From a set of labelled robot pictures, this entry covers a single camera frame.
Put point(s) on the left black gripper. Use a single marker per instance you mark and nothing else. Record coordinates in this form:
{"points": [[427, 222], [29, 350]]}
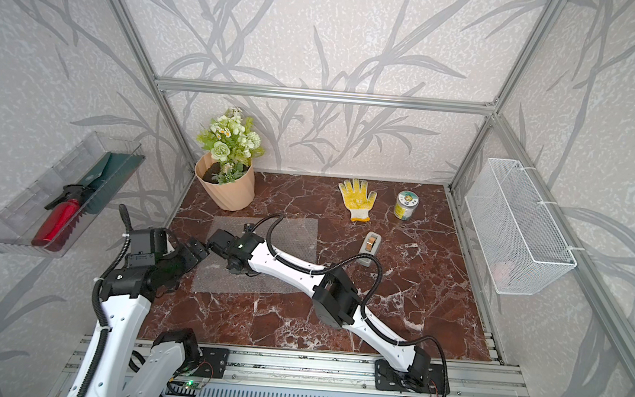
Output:
{"points": [[190, 257]]}

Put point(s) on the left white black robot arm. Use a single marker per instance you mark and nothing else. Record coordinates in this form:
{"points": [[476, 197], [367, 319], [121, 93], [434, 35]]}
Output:
{"points": [[121, 298]]}

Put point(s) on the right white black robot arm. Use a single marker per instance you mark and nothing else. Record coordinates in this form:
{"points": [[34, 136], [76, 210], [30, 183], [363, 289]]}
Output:
{"points": [[416, 364]]}

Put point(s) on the beige ribbed flower pot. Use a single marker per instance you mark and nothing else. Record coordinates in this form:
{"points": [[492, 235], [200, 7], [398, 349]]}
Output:
{"points": [[232, 196]]}

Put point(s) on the dark green trowel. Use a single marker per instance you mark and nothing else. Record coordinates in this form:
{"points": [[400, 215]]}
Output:
{"points": [[104, 180]]}

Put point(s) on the green white artificial flowers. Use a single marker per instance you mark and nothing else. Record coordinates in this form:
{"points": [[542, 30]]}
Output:
{"points": [[232, 143]]}

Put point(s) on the red spray bottle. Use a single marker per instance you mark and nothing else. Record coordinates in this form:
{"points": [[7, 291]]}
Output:
{"points": [[65, 212]]}

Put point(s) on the yellow white work glove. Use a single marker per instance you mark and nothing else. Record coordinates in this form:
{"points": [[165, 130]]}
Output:
{"points": [[357, 199]]}

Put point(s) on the sunflower label tin can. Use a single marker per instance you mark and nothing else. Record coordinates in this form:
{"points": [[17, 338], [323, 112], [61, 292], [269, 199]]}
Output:
{"points": [[406, 204]]}

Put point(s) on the clear plastic wall bin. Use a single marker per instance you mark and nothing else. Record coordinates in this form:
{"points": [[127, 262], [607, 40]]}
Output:
{"points": [[21, 219]]}

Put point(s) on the white wire mesh basket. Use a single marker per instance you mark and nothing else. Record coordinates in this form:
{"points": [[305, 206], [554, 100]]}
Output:
{"points": [[524, 249]]}

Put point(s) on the aluminium cage frame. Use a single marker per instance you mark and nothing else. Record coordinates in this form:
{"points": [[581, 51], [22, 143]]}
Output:
{"points": [[605, 308]]}

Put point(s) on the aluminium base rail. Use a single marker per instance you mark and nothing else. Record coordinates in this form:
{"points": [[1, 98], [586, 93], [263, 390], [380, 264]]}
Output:
{"points": [[348, 372]]}

